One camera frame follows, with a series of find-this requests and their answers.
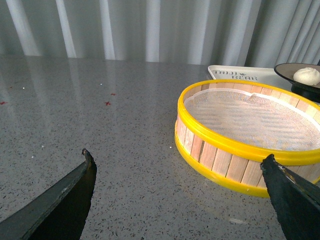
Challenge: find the yellow rimmed bamboo steamer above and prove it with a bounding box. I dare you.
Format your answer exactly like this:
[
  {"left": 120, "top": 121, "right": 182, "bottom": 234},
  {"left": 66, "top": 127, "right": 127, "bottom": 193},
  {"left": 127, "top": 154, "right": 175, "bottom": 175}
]
[{"left": 174, "top": 79, "right": 320, "bottom": 198}]

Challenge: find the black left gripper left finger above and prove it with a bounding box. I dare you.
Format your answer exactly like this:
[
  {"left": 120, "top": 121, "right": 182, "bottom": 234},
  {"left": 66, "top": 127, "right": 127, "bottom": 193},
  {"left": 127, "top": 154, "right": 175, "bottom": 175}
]
[{"left": 0, "top": 148, "right": 97, "bottom": 240}]

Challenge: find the beige plate with black rim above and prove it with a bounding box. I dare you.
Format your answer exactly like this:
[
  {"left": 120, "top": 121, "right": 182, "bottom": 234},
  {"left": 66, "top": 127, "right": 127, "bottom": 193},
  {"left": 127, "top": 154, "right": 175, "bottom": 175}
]
[{"left": 273, "top": 62, "right": 320, "bottom": 104}]

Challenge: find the white steamer liner cloth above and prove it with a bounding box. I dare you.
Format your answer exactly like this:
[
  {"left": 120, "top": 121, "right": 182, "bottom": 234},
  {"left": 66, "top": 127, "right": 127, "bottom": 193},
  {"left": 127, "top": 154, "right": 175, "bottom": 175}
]
[{"left": 184, "top": 88, "right": 320, "bottom": 151}]

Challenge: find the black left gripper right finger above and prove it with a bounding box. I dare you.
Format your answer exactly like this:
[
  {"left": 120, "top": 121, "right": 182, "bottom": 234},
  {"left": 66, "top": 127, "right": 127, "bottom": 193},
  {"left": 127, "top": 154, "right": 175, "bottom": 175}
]
[{"left": 260, "top": 154, "right": 320, "bottom": 240}]

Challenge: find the grey pleated curtain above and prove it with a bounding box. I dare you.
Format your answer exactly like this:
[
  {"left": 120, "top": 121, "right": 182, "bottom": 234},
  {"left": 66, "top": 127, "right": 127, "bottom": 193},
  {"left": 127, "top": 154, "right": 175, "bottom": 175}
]
[{"left": 0, "top": 0, "right": 320, "bottom": 68}]

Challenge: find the white steamed bun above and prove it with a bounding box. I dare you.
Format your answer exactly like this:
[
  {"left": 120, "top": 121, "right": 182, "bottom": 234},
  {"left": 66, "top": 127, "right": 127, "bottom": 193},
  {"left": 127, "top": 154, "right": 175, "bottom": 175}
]
[{"left": 293, "top": 67, "right": 320, "bottom": 86}]

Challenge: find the white bear print tray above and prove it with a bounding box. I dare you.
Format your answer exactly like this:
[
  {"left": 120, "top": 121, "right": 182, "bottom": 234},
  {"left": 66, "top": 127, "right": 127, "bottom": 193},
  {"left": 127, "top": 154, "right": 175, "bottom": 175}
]
[{"left": 208, "top": 65, "right": 292, "bottom": 92}]

